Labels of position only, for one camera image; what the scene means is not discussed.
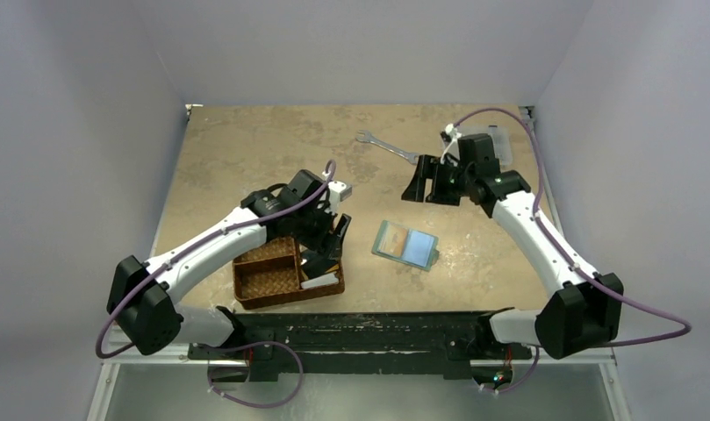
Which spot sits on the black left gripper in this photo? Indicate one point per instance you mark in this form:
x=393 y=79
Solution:
x=324 y=244

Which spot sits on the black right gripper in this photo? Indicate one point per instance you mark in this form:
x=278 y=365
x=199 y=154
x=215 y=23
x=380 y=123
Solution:
x=437 y=181

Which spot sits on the teal leather card holder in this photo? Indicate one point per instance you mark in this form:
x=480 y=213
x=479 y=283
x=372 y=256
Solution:
x=420 y=249

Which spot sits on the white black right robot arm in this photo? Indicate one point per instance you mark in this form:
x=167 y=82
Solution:
x=582 y=311

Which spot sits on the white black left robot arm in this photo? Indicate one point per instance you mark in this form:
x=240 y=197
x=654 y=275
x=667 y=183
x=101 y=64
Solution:
x=145 y=297

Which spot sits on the black card in basket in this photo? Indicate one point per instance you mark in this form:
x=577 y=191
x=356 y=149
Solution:
x=314 y=265

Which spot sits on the stack of cards in basket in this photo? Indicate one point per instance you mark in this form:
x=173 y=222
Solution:
x=320 y=281

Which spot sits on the silver open-end wrench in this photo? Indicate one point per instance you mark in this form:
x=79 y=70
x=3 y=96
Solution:
x=365 y=136

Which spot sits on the brown woven divided basket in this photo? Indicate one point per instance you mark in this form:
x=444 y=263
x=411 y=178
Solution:
x=273 y=275

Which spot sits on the clear plastic organizer box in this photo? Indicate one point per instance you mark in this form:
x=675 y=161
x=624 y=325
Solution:
x=500 y=139

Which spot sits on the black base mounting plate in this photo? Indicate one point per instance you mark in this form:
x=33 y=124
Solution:
x=381 y=343

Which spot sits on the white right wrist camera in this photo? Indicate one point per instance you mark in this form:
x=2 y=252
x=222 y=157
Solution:
x=450 y=152

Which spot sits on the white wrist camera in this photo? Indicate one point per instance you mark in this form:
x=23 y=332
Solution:
x=337 y=192
x=450 y=152

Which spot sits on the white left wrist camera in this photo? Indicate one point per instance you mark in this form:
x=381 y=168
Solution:
x=337 y=192

